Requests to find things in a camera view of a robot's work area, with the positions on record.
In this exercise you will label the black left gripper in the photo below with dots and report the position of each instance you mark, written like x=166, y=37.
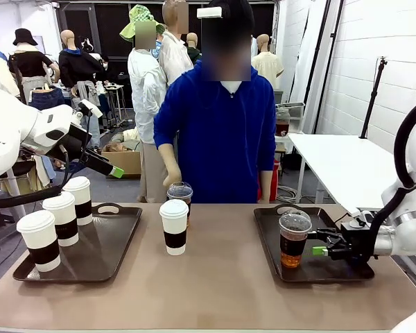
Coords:
x=73, y=142

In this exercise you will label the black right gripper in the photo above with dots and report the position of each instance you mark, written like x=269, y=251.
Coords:
x=356, y=243

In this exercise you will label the clear dome-lid iced coffee cup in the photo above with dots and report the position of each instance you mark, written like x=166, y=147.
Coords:
x=179, y=190
x=294, y=239

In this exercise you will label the white paper cup black sleeve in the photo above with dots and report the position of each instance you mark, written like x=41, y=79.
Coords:
x=175, y=229
x=62, y=218
x=40, y=243
x=79, y=197

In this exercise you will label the person's right forearm beige sleeve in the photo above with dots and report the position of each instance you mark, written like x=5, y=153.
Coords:
x=168, y=157

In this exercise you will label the person's left forearm beige sleeve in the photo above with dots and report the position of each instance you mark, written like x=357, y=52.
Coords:
x=267, y=180

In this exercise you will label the dark brown plastic tray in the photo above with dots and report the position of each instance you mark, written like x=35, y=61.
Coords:
x=319, y=270
x=100, y=243

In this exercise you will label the person's right hand beige glove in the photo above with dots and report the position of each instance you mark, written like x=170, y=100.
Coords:
x=171, y=180

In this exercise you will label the person's left hand beige glove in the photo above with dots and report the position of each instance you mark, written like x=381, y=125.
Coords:
x=264, y=197

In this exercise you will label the cardboard box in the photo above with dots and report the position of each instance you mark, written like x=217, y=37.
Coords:
x=128, y=163

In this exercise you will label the large white table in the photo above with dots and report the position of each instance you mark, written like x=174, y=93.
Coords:
x=343, y=163

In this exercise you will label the red shopping bag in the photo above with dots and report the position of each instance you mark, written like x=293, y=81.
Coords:
x=275, y=180

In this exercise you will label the bald mannequin in black jacket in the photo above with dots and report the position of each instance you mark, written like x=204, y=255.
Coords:
x=77, y=66

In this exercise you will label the mannequin in black top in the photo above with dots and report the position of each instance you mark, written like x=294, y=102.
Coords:
x=31, y=66

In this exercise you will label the person in blue hoodie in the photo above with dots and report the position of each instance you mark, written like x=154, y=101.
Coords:
x=225, y=138

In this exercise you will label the bald mannequin in white shirt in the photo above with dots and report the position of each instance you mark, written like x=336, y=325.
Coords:
x=175, y=59

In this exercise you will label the glass jar with dark liquid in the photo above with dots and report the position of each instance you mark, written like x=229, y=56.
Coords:
x=282, y=125

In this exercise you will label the metal bin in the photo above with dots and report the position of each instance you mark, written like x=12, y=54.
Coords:
x=294, y=109

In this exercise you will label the mannequin in dark green shirt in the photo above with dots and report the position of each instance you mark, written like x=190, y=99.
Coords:
x=193, y=52

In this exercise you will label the green checked sun hat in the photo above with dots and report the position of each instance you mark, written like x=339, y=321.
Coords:
x=138, y=21

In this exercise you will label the black bucket hat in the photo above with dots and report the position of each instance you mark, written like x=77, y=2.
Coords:
x=24, y=37

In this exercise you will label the black tripod stand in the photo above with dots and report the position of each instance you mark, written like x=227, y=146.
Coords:
x=372, y=97

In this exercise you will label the mannequin in cream shirt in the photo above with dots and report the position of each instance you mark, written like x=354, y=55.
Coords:
x=267, y=66

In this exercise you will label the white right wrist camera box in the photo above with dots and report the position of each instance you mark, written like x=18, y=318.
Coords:
x=364, y=218

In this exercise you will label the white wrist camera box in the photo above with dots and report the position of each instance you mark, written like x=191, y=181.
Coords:
x=364, y=218
x=90, y=108

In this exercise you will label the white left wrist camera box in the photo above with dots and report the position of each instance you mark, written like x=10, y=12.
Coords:
x=90, y=108

